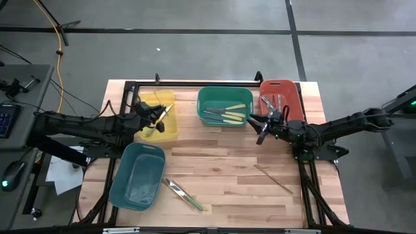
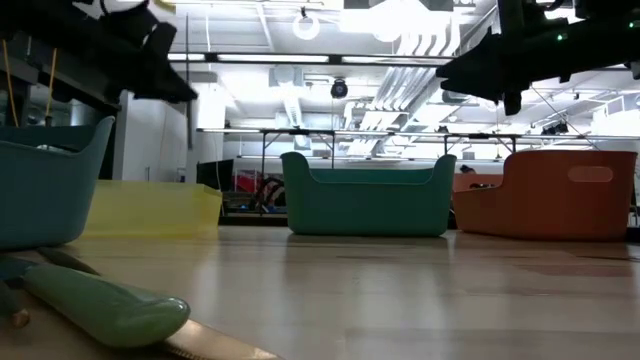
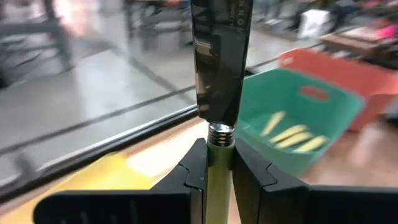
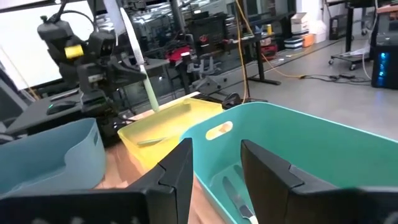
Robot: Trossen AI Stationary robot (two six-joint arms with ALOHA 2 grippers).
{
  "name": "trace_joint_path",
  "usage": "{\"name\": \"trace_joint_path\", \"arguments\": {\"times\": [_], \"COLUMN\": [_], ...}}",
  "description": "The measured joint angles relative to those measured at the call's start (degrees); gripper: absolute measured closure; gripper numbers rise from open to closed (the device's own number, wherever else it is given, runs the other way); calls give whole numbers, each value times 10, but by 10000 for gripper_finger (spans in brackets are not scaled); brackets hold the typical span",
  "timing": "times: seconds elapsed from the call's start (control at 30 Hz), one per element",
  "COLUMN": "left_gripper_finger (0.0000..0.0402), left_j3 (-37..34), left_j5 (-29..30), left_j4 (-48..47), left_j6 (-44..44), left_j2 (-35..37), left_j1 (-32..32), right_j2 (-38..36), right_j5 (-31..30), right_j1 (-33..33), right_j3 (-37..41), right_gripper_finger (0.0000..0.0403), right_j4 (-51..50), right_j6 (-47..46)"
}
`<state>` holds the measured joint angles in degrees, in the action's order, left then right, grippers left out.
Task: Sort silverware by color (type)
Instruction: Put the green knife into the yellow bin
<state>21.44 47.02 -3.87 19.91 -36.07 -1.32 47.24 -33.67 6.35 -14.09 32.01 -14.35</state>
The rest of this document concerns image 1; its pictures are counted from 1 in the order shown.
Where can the wooden chopstick on table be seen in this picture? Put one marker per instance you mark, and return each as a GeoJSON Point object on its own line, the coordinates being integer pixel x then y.
{"type": "Point", "coordinates": [273, 179]}

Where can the white paper sheet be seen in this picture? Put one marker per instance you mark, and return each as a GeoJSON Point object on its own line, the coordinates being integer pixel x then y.
{"type": "Point", "coordinates": [61, 175]}

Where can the grey desk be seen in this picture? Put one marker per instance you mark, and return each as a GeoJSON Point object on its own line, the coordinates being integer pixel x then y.
{"type": "Point", "coordinates": [29, 97]}

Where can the black table clamp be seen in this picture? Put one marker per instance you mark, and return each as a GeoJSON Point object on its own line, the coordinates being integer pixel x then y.
{"type": "Point", "coordinates": [157, 77]}
{"type": "Point", "coordinates": [258, 76]}

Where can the black metal table frame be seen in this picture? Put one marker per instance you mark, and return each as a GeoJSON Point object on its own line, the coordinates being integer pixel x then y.
{"type": "Point", "coordinates": [211, 84]}

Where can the silver edge bracket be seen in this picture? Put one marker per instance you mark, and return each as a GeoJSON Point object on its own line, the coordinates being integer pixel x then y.
{"type": "Point", "coordinates": [302, 231]}
{"type": "Point", "coordinates": [120, 230]}

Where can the grey metal stand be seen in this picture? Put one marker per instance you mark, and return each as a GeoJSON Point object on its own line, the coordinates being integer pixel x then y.
{"type": "Point", "coordinates": [390, 143]}

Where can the teal blue plastic bin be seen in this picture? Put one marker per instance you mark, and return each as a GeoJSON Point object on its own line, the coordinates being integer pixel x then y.
{"type": "Point", "coordinates": [136, 175]}

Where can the green plastic bin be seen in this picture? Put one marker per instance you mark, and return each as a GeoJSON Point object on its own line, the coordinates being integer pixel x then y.
{"type": "Point", "coordinates": [224, 96]}

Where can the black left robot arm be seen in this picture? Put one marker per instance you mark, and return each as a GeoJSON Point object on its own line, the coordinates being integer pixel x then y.
{"type": "Point", "coordinates": [81, 125]}

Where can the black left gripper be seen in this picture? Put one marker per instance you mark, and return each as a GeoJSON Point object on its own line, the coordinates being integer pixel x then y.
{"type": "Point", "coordinates": [146, 112]}

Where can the black tripod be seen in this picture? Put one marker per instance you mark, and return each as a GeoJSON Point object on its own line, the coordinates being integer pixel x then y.
{"type": "Point", "coordinates": [61, 31]}

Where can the black clamp mount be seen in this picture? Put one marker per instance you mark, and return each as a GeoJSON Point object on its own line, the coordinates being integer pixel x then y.
{"type": "Point", "coordinates": [14, 87]}

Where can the black desk leg beam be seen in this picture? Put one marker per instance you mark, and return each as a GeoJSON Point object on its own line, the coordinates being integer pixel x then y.
{"type": "Point", "coordinates": [55, 149]}

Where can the translucent yellow plastic bin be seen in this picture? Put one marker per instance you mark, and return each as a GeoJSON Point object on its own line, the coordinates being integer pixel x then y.
{"type": "Point", "coordinates": [146, 97]}

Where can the orange plastic bin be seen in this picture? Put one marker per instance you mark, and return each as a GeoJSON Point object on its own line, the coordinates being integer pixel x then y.
{"type": "Point", "coordinates": [289, 94]}

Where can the black round knob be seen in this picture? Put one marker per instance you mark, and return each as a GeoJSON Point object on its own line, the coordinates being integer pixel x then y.
{"type": "Point", "coordinates": [36, 213]}

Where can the device with green light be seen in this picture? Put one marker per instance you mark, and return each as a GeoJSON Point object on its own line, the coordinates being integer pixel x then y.
{"type": "Point", "coordinates": [410, 105]}

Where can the black computer mouse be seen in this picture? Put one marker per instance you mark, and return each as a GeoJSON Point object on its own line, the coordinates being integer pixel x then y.
{"type": "Point", "coordinates": [13, 174]}

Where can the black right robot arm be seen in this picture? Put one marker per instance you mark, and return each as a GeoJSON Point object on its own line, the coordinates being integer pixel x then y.
{"type": "Point", "coordinates": [341, 125]}

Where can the black keyboard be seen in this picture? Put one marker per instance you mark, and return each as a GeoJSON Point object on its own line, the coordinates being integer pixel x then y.
{"type": "Point", "coordinates": [8, 120]}

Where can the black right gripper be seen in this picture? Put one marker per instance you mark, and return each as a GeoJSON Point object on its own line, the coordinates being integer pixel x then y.
{"type": "Point", "coordinates": [289, 131]}

